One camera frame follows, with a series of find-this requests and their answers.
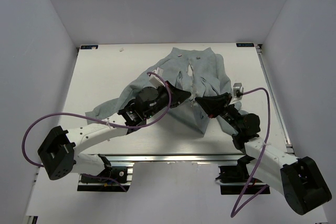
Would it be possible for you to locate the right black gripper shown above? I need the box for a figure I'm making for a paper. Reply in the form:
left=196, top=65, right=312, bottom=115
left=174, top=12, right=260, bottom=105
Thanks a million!
left=195, top=92, right=242, bottom=133

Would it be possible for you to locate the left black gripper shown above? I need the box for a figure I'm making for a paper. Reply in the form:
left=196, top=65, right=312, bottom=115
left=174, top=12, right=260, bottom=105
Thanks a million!
left=144, top=81, right=191, bottom=120

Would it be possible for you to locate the grey zip-up jacket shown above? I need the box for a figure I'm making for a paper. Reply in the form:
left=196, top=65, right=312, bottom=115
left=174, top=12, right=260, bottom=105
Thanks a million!
left=85, top=48, right=233, bottom=134

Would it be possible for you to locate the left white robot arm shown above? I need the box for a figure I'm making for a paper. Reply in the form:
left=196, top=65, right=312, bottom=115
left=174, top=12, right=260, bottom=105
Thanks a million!
left=37, top=82, right=191, bottom=182

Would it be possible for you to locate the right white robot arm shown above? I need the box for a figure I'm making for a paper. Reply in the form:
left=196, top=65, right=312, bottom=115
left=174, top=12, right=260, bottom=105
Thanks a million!
left=195, top=93, right=332, bottom=215

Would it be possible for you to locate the right blue table sticker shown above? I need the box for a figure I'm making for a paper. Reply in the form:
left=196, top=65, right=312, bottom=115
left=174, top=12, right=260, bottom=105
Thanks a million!
left=236, top=42, right=255, bottom=47

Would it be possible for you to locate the blue table sticker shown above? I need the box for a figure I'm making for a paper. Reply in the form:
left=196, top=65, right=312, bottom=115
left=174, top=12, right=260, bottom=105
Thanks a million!
left=236, top=42, right=255, bottom=47
left=80, top=45, right=98, bottom=50

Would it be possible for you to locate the left blue table sticker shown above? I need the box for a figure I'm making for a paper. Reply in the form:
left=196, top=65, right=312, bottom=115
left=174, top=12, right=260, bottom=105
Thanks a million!
left=80, top=45, right=98, bottom=50

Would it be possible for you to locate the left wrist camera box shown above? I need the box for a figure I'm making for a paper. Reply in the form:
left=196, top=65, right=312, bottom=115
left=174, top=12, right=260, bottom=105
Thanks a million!
left=149, top=67, right=164, bottom=88

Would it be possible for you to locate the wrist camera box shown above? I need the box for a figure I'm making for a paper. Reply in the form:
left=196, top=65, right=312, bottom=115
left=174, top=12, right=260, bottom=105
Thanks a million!
left=149, top=67, right=164, bottom=88
left=233, top=82, right=244, bottom=98

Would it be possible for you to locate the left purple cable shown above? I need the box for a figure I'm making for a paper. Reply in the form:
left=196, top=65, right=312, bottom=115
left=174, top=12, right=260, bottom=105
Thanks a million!
left=21, top=71, right=174, bottom=192

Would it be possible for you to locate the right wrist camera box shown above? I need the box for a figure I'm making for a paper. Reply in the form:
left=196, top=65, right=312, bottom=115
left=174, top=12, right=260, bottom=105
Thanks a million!
left=233, top=82, right=244, bottom=98

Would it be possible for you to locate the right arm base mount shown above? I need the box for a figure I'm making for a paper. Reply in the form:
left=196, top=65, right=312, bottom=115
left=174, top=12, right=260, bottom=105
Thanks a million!
left=215, top=156, right=265, bottom=195

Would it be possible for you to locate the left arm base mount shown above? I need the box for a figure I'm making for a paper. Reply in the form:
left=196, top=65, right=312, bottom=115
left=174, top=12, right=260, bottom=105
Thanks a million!
left=72, top=154, right=134, bottom=193

